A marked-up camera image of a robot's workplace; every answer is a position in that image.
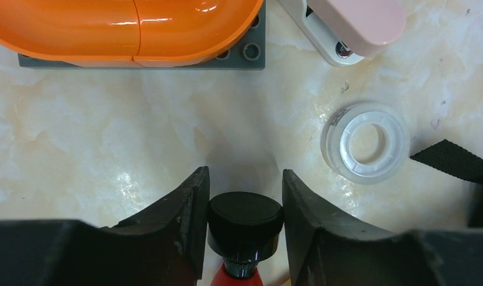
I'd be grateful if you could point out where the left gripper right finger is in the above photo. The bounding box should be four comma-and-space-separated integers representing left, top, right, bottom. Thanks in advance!
282, 169, 483, 285

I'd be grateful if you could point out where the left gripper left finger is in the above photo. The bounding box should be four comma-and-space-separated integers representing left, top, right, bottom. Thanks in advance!
0, 166, 210, 285

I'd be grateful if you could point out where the red black stamp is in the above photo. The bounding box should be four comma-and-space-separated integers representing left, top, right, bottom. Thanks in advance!
207, 191, 284, 286

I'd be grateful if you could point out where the cream canvas backpack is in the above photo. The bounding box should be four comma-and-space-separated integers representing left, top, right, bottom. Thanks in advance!
410, 139, 483, 228

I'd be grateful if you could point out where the pink white eraser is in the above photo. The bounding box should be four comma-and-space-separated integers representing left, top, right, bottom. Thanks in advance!
281, 0, 406, 67

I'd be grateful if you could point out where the orange plastic toy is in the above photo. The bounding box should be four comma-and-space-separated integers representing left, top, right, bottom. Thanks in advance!
0, 1, 263, 67

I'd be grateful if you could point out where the grey toy base plate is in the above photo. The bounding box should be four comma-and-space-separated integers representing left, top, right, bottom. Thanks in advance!
18, 1, 267, 70

